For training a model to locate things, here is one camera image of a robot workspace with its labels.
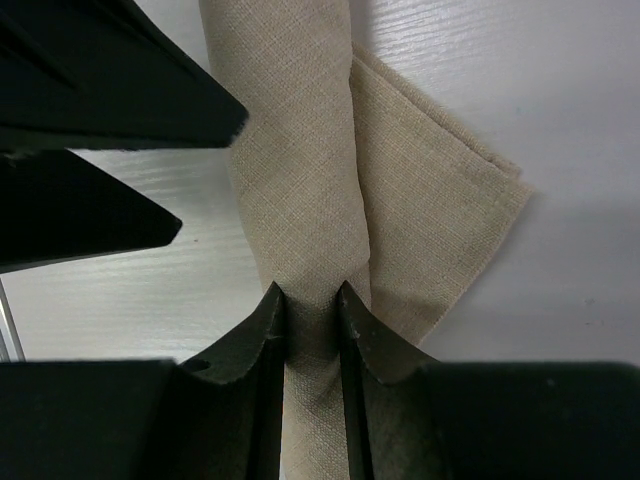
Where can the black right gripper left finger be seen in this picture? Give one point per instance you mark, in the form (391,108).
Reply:
(218,415)

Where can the beige cloth napkin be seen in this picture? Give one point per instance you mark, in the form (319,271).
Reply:
(346,173)

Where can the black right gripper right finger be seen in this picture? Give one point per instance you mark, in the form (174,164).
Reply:
(409,416)

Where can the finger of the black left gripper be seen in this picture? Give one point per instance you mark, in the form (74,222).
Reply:
(100,75)
(58,207)

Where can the aluminium front mounting rail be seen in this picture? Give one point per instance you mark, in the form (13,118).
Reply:
(11,347)

